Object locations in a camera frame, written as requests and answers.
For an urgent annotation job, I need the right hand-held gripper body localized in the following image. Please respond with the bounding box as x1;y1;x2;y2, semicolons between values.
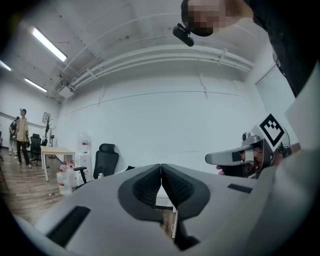
217;113;293;180

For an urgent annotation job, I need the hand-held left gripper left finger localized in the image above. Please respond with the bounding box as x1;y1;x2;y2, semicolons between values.
34;163;181;252

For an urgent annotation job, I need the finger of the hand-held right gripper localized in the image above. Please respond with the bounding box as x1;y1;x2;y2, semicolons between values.
204;146;243;166

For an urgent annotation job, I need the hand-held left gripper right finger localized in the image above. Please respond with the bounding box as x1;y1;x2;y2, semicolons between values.
161;163;270;252

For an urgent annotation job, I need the white square plastic block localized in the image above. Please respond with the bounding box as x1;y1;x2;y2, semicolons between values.
58;87;75;100

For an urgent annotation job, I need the black mesh office chair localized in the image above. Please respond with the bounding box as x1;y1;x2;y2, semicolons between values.
73;143;120;187

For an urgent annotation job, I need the large clear water jug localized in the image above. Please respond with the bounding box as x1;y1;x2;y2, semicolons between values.
77;133;92;154

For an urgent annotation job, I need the group of clear water bottles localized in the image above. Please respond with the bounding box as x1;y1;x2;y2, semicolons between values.
56;159;78;196

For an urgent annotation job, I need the light wooden table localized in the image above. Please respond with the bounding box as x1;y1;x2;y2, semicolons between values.
40;146;76;182

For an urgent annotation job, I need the person's black shirt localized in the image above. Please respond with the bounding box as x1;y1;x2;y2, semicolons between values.
244;0;320;98

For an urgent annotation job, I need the black standing fan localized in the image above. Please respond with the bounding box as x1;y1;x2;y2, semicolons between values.
49;134;57;160

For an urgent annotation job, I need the black coat rack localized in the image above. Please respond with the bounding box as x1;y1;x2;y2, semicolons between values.
41;116;54;147

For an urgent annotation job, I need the small black office chair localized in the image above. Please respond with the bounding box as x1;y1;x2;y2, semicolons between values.
29;133;42;166

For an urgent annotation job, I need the white ceiling pipe bundle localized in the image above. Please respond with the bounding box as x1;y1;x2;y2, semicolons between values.
49;48;255;97

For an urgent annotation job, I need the person's head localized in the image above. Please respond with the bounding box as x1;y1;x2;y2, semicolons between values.
187;0;253;35

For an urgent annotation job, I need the wrist bracelet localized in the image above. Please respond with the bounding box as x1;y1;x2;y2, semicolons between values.
277;141;293;159

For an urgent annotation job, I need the black head-mounted camera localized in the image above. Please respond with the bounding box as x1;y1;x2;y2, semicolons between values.
172;23;195;47

